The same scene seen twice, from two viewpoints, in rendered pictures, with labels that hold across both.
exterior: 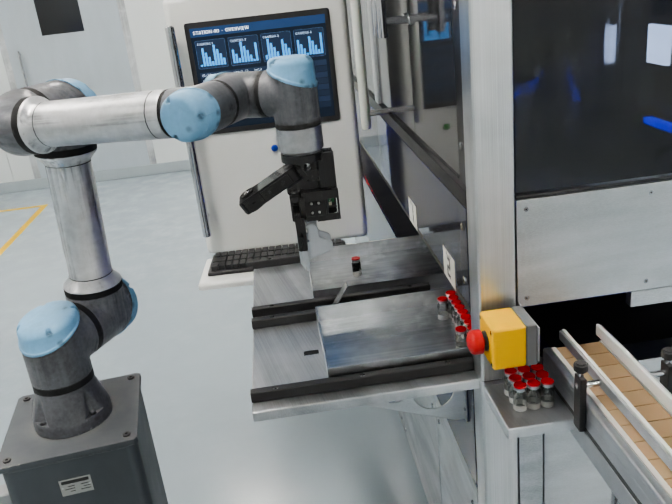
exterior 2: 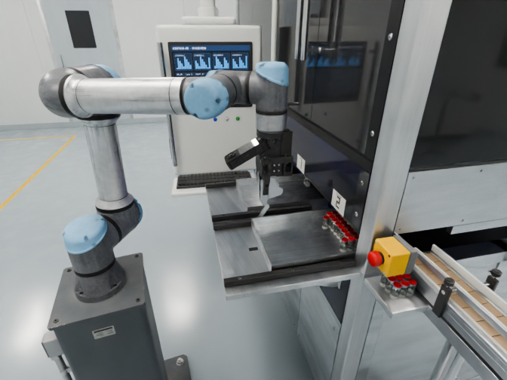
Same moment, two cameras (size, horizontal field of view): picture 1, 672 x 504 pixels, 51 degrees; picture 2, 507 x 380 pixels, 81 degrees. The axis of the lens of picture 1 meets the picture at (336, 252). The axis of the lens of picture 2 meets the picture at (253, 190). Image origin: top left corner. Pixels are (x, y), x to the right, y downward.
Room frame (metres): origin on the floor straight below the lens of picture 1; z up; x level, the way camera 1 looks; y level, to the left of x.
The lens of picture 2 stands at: (0.45, 0.19, 1.50)
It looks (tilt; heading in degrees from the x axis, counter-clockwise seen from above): 27 degrees down; 351
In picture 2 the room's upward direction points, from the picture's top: straight up
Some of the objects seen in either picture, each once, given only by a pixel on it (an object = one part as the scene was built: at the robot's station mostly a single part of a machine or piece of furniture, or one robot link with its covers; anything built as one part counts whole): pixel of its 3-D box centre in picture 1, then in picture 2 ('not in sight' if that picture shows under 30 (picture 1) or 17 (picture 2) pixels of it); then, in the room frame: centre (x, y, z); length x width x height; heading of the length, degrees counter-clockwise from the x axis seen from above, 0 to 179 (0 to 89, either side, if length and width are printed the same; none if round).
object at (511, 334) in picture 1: (506, 337); (391, 255); (0.99, -0.26, 1.00); 0.08 x 0.07 x 0.07; 94
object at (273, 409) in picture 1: (361, 310); (275, 219); (1.40, -0.04, 0.87); 0.70 x 0.48 x 0.02; 4
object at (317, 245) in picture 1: (316, 247); (271, 192); (1.14, 0.03, 1.13); 0.06 x 0.03 x 0.09; 94
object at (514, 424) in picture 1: (535, 404); (399, 292); (0.98, -0.30, 0.87); 0.14 x 0.13 x 0.02; 94
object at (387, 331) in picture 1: (406, 330); (308, 236); (1.24, -0.12, 0.90); 0.34 x 0.26 x 0.04; 94
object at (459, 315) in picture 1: (461, 318); (339, 230); (1.25, -0.23, 0.90); 0.18 x 0.02 x 0.05; 4
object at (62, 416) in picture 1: (68, 395); (97, 272); (1.23, 0.56, 0.84); 0.15 x 0.15 x 0.10
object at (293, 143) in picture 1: (300, 139); (270, 121); (1.16, 0.04, 1.32); 0.08 x 0.08 x 0.05
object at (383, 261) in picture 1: (379, 266); (279, 191); (1.58, -0.10, 0.90); 0.34 x 0.26 x 0.04; 94
